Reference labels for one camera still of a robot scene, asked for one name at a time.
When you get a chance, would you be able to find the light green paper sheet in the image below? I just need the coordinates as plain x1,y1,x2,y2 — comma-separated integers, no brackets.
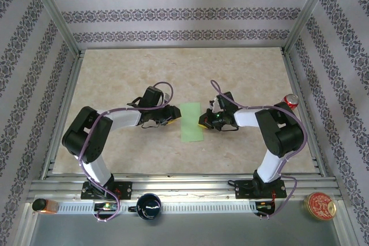
179,101,204,143

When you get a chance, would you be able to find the red soda can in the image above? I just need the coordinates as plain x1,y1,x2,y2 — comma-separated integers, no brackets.
281,93,300,111

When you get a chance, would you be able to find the dark blue mug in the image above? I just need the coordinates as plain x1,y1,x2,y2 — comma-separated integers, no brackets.
128,192,162,220

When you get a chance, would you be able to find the grey metal panel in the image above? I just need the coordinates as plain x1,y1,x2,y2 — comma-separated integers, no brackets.
28,213,341,246

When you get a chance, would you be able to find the red and gold round tin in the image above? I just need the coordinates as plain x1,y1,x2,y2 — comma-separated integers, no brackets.
302,191,337,221

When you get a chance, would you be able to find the left gripper thin black cable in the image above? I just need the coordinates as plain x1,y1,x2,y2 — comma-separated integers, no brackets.
141,120,168,129

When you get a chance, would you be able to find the aluminium frame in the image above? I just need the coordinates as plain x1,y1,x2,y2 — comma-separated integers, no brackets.
16,0,354,246

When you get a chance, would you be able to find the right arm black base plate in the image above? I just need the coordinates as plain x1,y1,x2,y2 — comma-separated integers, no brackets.
235,179,288,200

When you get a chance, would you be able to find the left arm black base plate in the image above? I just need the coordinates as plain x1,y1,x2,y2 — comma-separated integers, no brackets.
81,181,133,200

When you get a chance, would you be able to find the white slotted cable duct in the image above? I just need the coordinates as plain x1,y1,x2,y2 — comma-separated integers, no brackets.
56,201,257,214

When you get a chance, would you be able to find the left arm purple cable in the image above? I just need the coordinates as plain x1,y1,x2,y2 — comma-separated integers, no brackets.
79,81,175,224

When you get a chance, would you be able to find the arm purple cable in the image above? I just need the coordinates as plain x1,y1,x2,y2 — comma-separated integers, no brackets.
79,81,175,224
210,80,307,221

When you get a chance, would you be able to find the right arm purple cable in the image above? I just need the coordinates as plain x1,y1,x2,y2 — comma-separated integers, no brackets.
210,80,307,221

